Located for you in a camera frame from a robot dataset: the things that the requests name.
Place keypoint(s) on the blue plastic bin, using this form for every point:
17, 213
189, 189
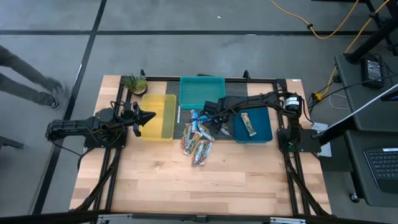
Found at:
264, 124

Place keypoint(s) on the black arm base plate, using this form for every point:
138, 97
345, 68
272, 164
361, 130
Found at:
93, 143
311, 146

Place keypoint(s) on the dark grey side desk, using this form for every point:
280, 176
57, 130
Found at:
357, 174
373, 115

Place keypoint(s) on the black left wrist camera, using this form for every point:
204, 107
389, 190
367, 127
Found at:
127, 109

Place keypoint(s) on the yellow translucent plastic bin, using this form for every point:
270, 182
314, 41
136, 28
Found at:
155, 124

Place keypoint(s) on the black stand foot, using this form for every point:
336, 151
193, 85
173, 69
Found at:
9, 142

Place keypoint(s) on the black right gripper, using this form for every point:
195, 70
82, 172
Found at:
219, 110

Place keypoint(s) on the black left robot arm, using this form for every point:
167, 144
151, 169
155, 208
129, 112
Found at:
71, 126

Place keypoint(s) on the black keyboard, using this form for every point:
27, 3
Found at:
384, 168

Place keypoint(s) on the small green potted plant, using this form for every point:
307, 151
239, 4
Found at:
135, 84

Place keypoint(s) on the black aluminium table frame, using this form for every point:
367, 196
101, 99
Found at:
264, 80

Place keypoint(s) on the black floor stand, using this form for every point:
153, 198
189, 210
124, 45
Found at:
373, 39

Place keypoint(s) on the black beam with white edge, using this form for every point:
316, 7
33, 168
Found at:
335, 132

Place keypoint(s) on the small white sticker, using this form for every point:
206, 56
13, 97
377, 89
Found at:
296, 80

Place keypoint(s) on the white box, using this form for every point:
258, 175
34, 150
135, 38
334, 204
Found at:
325, 151

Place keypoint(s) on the grey woven table mat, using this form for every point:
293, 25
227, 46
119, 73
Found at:
236, 90

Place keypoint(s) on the black power adapter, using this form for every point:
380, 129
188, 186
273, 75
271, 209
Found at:
372, 71

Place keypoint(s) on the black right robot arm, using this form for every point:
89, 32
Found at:
264, 99

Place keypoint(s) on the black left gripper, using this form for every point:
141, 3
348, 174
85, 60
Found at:
136, 119

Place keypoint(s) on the person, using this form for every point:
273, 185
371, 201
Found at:
25, 70

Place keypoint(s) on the black caster wheel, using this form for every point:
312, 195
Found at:
354, 198

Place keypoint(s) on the black crossbar with silver brackets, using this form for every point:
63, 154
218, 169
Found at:
46, 217

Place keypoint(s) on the teal translucent plastic bin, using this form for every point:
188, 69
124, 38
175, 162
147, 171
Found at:
202, 91

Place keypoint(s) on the black frame clamp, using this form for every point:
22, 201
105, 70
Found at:
142, 73
246, 74

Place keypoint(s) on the white paper strip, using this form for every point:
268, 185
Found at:
178, 115

